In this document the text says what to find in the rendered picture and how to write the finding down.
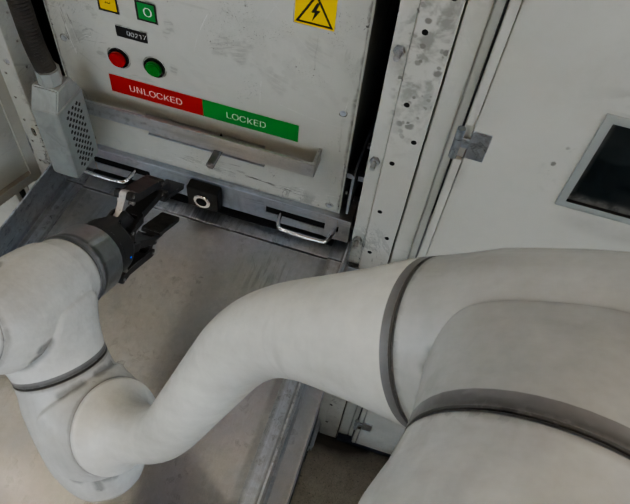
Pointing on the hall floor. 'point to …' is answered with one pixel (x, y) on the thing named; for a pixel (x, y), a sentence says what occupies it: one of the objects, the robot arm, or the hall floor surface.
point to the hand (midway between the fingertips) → (164, 206)
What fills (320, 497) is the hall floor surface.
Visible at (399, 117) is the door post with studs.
